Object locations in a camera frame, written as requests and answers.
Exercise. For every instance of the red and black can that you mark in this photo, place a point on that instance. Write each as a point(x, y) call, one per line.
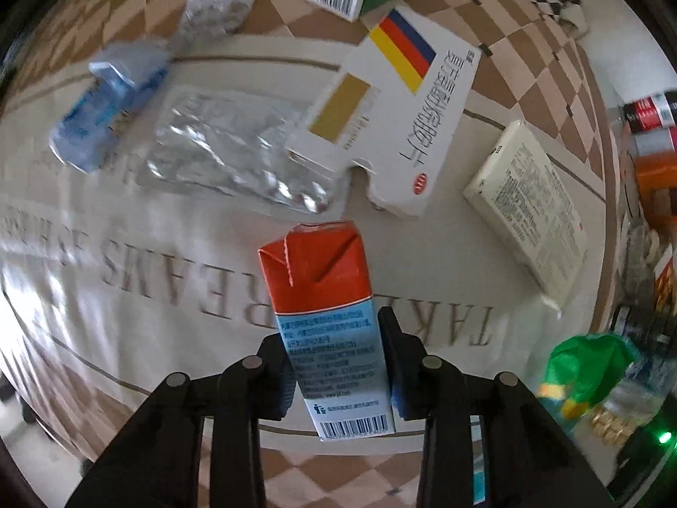
point(648, 114)

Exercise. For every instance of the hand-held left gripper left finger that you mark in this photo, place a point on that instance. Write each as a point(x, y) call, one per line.
point(280, 381)

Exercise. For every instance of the large silver blister pack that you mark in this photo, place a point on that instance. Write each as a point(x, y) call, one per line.
point(222, 143)

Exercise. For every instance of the gold grenade-shaped bottle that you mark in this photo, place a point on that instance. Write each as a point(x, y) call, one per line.
point(611, 423)

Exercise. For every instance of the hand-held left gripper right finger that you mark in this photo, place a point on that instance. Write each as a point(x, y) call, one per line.
point(397, 365)

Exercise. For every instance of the brown checkered tablecloth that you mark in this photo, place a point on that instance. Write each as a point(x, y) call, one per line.
point(132, 286)

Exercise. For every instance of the green plastic bag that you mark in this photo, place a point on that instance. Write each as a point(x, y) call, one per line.
point(582, 365)

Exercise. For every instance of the orange box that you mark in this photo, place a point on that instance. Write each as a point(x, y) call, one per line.
point(656, 180)

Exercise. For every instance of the small silver blister pack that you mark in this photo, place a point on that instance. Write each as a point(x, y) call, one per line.
point(217, 5)

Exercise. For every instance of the white printed box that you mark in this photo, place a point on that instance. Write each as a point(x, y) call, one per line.
point(529, 206)

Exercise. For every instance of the crumpled blue plastic packet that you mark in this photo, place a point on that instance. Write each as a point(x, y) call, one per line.
point(100, 111)

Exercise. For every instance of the orange and blue drink carton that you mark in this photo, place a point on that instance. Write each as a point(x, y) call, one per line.
point(317, 296)

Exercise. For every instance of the white box with striped flag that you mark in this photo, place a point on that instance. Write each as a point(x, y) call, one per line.
point(402, 132)

